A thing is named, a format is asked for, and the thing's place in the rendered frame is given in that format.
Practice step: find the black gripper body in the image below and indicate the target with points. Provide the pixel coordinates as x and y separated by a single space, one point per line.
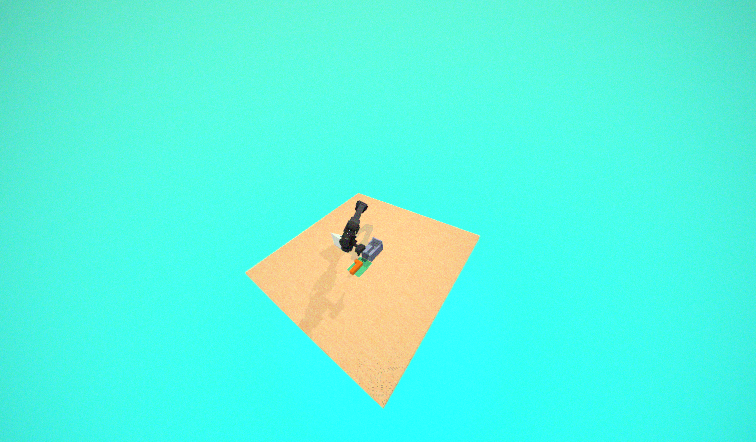
359 248

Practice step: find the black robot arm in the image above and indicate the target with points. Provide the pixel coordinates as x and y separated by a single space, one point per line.
352 226

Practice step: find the orange l-shaped part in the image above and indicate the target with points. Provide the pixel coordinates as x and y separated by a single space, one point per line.
356 267

